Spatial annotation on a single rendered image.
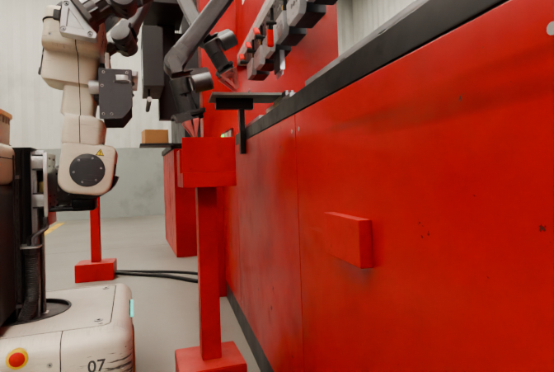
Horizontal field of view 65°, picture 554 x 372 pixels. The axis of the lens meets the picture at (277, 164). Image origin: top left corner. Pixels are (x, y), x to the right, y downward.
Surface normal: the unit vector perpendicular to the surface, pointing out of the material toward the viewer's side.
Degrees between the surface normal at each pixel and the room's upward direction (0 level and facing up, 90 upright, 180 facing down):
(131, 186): 90
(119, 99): 90
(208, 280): 90
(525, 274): 90
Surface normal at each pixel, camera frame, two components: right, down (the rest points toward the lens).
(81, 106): 0.32, -0.04
